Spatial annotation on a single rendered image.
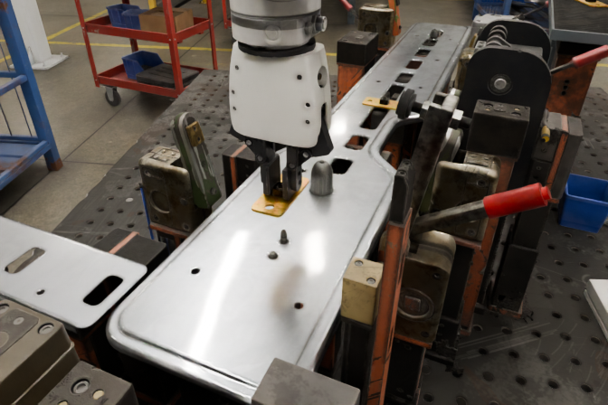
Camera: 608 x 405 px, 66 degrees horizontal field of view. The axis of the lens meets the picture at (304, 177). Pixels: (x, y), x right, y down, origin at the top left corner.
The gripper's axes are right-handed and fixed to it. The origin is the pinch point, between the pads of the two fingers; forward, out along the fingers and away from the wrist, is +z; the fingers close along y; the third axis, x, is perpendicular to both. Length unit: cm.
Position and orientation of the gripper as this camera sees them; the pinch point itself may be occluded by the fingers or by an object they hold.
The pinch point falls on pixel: (280, 176)
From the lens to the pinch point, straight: 53.6
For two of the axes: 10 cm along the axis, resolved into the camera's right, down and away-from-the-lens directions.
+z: 0.0, 8.5, 5.3
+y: -9.2, -2.1, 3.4
